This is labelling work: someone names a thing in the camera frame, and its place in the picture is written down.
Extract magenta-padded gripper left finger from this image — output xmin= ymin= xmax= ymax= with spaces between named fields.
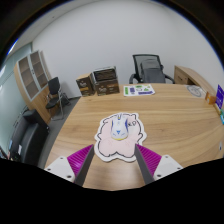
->
xmin=44 ymin=143 xmax=95 ymax=187

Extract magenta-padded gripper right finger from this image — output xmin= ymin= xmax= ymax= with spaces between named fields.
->
xmin=134 ymin=143 xmax=184 ymax=185

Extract pink cartoon-shaped mouse pad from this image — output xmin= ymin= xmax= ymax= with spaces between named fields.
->
xmin=94 ymin=112 xmax=148 ymax=163

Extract white and green printed mouse pad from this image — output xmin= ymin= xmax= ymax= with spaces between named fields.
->
xmin=123 ymin=83 xmax=156 ymax=98

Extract black visitor chair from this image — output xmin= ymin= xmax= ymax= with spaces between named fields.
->
xmin=45 ymin=77 xmax=71 ymax=121

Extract small brown cardboard box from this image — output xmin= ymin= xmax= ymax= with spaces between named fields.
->
xmin=75 ymin=73 xmax=96 ymax=98

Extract large brown cardboard box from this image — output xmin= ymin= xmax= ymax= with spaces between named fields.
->
xmin=91 ymin=66 xmax=120 ymax=96

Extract orange-brown cardboard box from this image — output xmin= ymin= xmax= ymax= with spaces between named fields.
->
xmin=204 ymin=91 xmax=218 ymax=106

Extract wooden shelf unit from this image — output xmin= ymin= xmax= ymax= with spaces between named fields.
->
xmin=13 ymin=49 xmax=54 ymax=125

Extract black mesh office chair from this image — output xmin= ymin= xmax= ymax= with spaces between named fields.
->
xmin=129 ymin=53 xmax=176 ymax=85

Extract purple retail package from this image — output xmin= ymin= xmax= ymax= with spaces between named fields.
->
xmin=215 ymin=84 xmax=224 ymax=111

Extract wooden side desk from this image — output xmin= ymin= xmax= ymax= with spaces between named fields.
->
xmin=173 ymin=65 xmax=216 ymax=96

